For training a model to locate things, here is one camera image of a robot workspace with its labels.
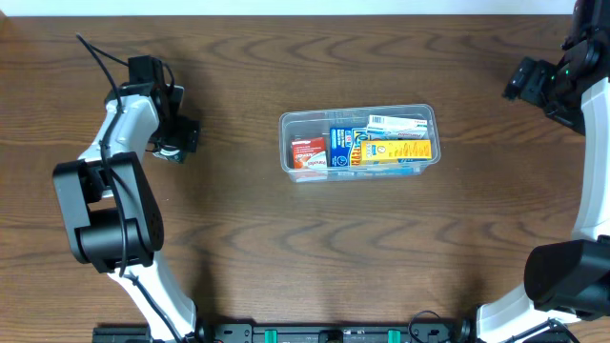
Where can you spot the clear plastic container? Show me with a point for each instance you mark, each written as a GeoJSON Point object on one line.
{"type": "Point", "coordinates": [313, 124]}

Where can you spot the red medicine box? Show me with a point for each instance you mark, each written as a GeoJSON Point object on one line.
{"type": "Point", "coordinates": [309, 153]}

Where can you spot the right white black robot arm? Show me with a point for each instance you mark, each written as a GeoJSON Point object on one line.
{"type": "Point", "coordinates": [565, 282]}

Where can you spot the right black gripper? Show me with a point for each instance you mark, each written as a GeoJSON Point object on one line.
{"type": "Point", "coordinates": [524, 77]}

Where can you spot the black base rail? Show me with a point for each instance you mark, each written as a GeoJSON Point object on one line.
{"type": "Point", "coordinates": [425, 331]}

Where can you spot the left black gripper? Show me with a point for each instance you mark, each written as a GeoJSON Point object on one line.
{"type": "Point", "coordinates": [186, 142]}

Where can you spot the blue Kool Fever box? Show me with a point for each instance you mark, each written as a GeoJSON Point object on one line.
{"type": "Point", "coordinates": [345, 146]}

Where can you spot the yellow medicine box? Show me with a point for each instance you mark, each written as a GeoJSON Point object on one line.
{"type": "Point", "coordinates": [395, 151]}

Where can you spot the green round-logo box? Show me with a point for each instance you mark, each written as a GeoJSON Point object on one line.
{"type": "Point", "coordinates": [175, 156]}

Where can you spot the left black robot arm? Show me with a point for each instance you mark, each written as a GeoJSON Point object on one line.
{"type": "Point", "coordinates": [113, 221]}

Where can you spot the white green Panadol box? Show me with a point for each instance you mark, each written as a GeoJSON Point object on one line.
{"type": "Point", "coordinates": [393, 128]}

